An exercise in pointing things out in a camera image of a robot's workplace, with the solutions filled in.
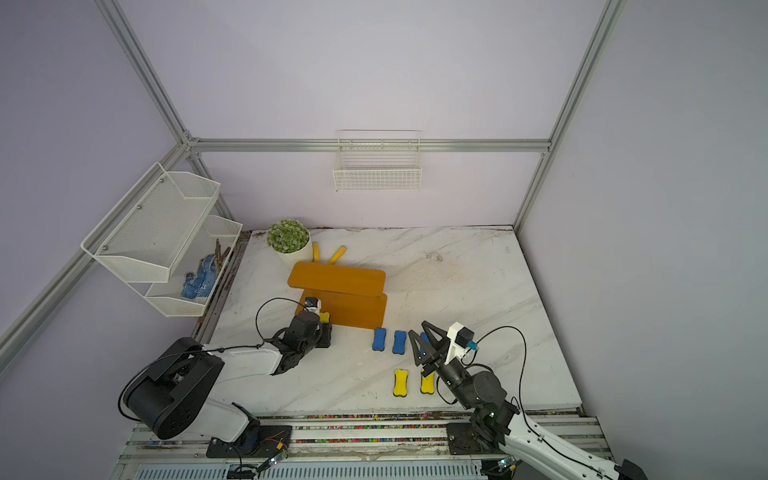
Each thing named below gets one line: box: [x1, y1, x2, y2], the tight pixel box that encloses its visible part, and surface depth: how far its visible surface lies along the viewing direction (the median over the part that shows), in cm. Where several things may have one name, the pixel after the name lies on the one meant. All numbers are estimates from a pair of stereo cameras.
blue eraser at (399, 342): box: [392, 330, 407, 355], surface depth 93 cm
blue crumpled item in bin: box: [181, 254, 217, 299], surface depth 90 cm
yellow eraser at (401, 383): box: [393, 369, 409, 397], surface depth 84 cm
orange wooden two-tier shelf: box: [288, 262, 388, 329], surface depth 92 cm
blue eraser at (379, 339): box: [372, 327, 387, 351], surface depth 95 cm
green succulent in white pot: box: [267, 219, 313, 269], surface depth 101 cm
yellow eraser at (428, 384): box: [421, 372, 435, 394], surface depth 83 cm
